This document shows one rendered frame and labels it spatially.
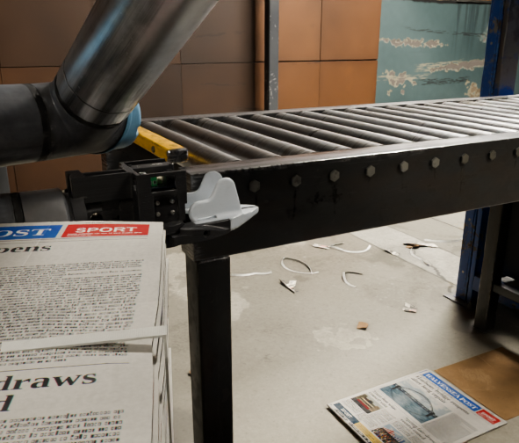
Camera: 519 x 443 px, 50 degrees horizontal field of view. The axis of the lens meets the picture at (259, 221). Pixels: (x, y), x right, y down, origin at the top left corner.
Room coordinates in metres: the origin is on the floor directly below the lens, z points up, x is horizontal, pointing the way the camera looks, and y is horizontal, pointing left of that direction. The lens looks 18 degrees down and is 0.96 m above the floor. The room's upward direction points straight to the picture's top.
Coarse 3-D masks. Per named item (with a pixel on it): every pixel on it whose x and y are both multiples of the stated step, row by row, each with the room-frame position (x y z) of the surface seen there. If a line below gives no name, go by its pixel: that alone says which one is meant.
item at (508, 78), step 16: (496, 0) 1.95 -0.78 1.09; (512, 0) 1.90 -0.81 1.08; (496, 16) 1.94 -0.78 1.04; (512, 16) 1.90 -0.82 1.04; (496, 32) 1.93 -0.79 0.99; (512, 32) 1.91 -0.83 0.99; (496, 48) 1.93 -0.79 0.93; (512, 48) 1.91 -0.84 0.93; (496, 64) 1.92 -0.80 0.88; (512, 64) 1.92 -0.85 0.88; (496, 80) 1.91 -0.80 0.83; (512, 80) 1.92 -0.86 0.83; (480, 96) 1.96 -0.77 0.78; (480, 208) 1.90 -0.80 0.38; (480, 224) 1.90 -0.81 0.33; (464, 240) 1.96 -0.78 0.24; (480, 240) 1.90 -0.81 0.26; (464, 256) 1.95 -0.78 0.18; (480, 256) 1.91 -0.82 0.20; (464, 272) 1.94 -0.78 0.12; (480, 272) 1.91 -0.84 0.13; (464, 288) 1.93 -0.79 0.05
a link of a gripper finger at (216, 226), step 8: (184, 224) 0.56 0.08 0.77; (192, 224) 0.56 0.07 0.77; (200, 224) 0.56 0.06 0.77; (208, 224) 0.56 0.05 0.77; (216, 224) 0.57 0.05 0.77; (224, 224) 0.57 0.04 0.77; (184, 232) 0.54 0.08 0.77; (192, 232) 0.54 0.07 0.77; (200, 232) 0.55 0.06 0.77; (208, 232) 0.55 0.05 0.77; (216, 232) 0.56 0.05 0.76; (224, 232) 0.57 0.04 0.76; (168, 240) 0.54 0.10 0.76; (176, 240) 0.53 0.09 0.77; (184, 240) 0.54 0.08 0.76; (192, 240) 0.54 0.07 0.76; (200, 240) 0.55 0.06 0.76
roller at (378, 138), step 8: (288, 120) 1.24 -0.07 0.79; (296, 120) 1.22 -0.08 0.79; (304, 120) 1.20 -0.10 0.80; (312, 120) 1.18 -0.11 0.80; (320, 120) 1.17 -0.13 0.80; (320, 128) 1.13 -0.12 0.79; (328, 128) 1.11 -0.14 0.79; (336, 128) 1.09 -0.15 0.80; (344, 128) 1.07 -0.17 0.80; (352, 128) 1.06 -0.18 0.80; (352, 136) 1.03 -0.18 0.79; (360, 136) 1.01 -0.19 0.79; (368, 136) 1.00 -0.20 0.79; (376, 136) 0.98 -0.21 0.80; (384, 136) 0.97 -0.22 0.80; (384, 144) 0.95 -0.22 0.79; (392, 144) 0.94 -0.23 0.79
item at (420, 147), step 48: (432, 144) 0.89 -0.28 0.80; (480, 144) 0.92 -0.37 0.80; (240, 192) 0.71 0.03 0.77; (288, 192) 0.75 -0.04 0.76; (336, 192) 0.78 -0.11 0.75; (384, 192) 0.82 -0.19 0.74; (432, 192) 0.87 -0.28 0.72; (480, 192) 0.92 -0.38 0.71; (240, 240) 0.71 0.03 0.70; (288, 240) 0.75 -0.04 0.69
